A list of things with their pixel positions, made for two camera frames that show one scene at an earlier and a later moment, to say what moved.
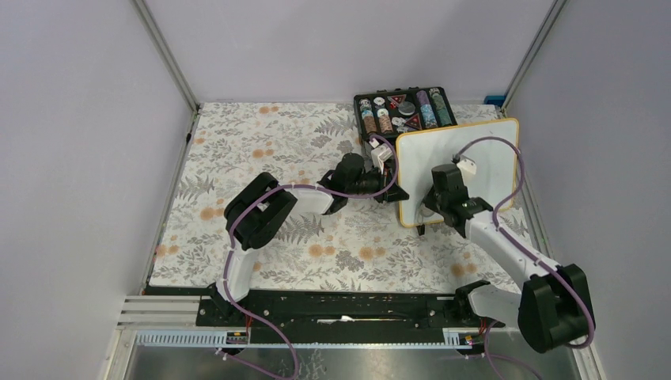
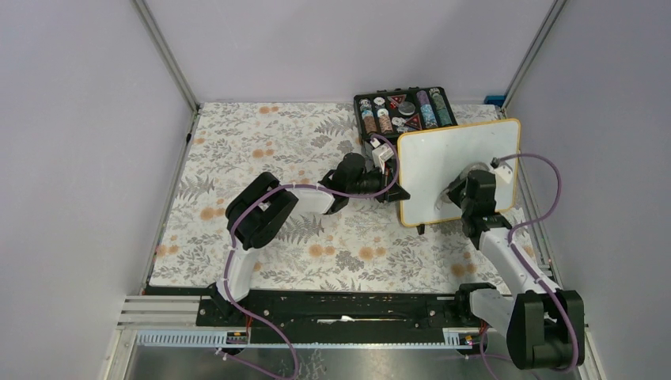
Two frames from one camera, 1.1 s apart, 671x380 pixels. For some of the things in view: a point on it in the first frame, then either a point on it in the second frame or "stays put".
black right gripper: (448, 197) to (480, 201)
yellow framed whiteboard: (418, 153) stays put
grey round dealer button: (407, 108) stays put
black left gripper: (395, 193) stays put
